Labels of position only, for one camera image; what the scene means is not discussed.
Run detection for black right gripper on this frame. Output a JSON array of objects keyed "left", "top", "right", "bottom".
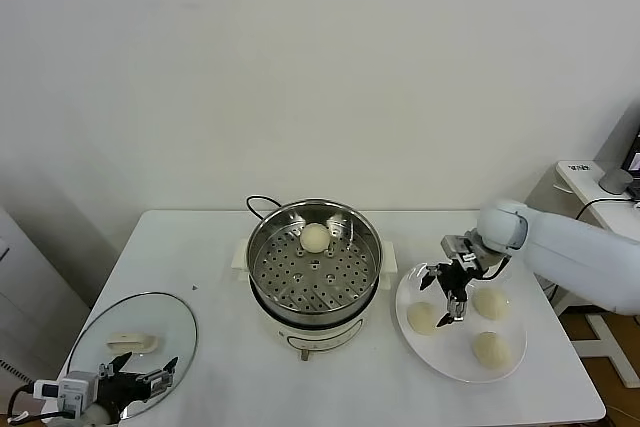
[{"left": 419, "top": 259, "right": 484, "bottom": 328}]

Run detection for perforated steel steamer basket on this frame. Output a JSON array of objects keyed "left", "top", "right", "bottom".
[{"left": 232, "top": 199, "right": 400, "bottom": 324}]

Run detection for black cooker power cord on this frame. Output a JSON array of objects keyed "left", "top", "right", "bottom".
[{"left": 244, "top": 195, "right": 286, "bottom": 222}]

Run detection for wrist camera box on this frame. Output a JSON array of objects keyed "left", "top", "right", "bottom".
[
  {"left": 440, "top": 233, "right": 476, "bottom": 254},
  {"left": 32, "top": 371, "right": 101, "bottom": 418}
]

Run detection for cream electric cooker base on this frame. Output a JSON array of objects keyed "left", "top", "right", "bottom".
[{"left": 234, "top": 266, "right": 396, "bottom": 363}]

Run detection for white steamed baozi bun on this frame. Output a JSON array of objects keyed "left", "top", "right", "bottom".
[
  {"left": 298, "top": 222, "right": 332, "bottom": 254},
  {"left": 472, "top": 288, "right": 512, "bottom": 321},
  {"left": 472, "top": 330, "right": 516, "bottom": 369},
  {"left": 406, "top": 302, "right": 444, "bottom": 337}
]

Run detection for dark laptop computer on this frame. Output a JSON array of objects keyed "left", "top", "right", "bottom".
[{"left": 619, "top": 121, "right": 640, "bottom": 201}]

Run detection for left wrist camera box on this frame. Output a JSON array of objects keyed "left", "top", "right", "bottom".
[{"left": 32, "top": 371, "right": 101, "bottom": 418}]

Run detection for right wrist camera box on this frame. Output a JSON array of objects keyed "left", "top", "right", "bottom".
[{"left": 440, "top": 233, "right": 476, "bottom": 254}]

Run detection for grey round desk gadget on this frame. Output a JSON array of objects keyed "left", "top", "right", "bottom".
[{"left": 598, "top": 169, "right": 632, "bottom": 195}]

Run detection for glass lid with cream handle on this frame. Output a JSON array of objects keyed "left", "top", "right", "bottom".
[{"left": 66, "top": 291, "right": 199, "bottom": 421}]

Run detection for white round plate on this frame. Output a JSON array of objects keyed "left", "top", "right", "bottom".
[{"left": 394, "top": 259, "right": 529, "bottom": 385}]

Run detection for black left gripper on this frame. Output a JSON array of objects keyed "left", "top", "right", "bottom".
[{"left": 97, "top": 351, "right": 179, "bottom": 418}]

